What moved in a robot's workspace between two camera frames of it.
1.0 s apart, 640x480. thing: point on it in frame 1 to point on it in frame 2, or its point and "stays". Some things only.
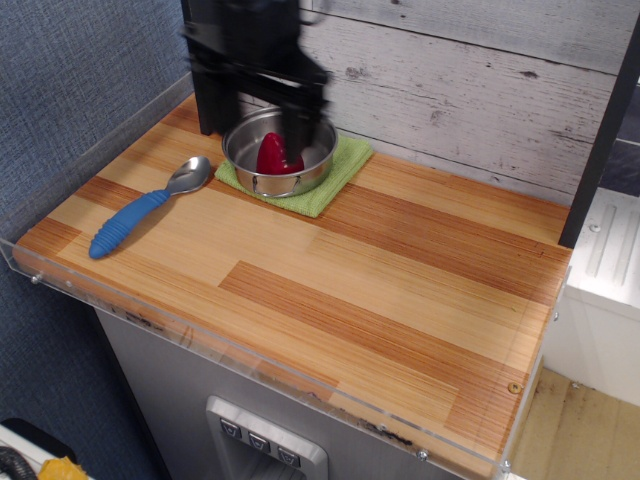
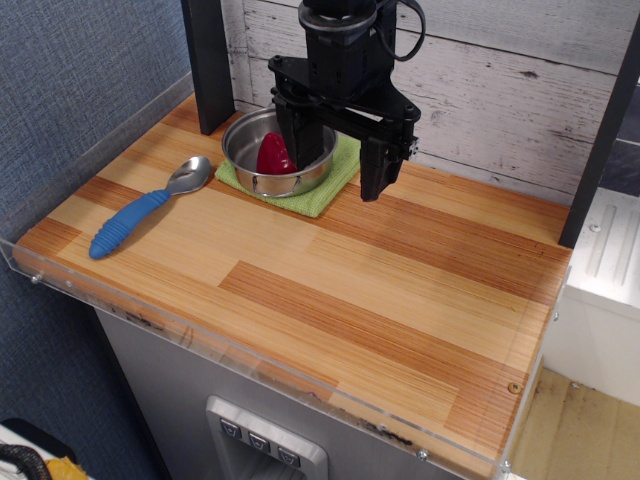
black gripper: [255, 38] to [350, 48]
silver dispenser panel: [254, 446] stays
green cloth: [349, 158] stays
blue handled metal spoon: [190, 175] stays
